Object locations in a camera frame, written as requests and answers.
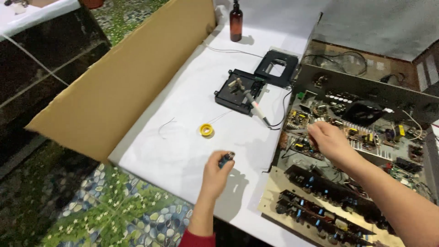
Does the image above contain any thin grey wire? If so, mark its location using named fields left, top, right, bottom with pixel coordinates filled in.
left=205, top=44, right=265, bottom=59

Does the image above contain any black toroidal transformer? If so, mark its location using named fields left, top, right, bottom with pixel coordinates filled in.
left=343, top=100, right=385, bottom=127

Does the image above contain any white paper sheet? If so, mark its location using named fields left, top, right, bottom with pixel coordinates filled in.
left=108, top=0, right=330, bottom=247

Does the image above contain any black soldering iron cable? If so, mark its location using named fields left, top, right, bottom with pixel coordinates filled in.
left=268, top=87, right=294, bottom=131

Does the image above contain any blue cylindrical capacitor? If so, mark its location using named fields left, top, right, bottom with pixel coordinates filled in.
left=218, top=152, right=236, bottom=169

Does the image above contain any person's red sleeve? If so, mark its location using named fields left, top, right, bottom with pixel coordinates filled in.
left=178, top=228, right=217, bottom=247

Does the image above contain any brown glass spray bottle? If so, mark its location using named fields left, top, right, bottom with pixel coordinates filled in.
left=229, top=0, right=243, bottom=43

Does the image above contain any thin solder wire strand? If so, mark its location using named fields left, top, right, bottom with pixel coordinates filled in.
left=158, top=110, right=234, bottom=138

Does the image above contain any open amplifier chassis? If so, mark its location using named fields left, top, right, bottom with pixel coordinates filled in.
left=258, top=12, right=439, bottom=247

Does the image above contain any white handled soldering iron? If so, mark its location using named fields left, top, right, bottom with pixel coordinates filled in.
left=236, top=78, right=271, bottom=127

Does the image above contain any gold amplifier front panel board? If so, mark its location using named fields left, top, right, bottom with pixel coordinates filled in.
left=257, top=165, right=407, bottom=247

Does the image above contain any brown cardboard panel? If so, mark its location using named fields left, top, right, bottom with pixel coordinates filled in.
left=24, top=0, right=217, bottom=163

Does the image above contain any person's right hand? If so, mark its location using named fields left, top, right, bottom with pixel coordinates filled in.
left=306, top=121, right=358, bottom=166

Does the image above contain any person's left hand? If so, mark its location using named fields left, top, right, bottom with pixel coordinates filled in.
left=200, top=150, right=236, bottom=200

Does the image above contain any black plastic frame cover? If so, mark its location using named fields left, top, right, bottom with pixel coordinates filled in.
left=254, top=49, right=300, bottom=89

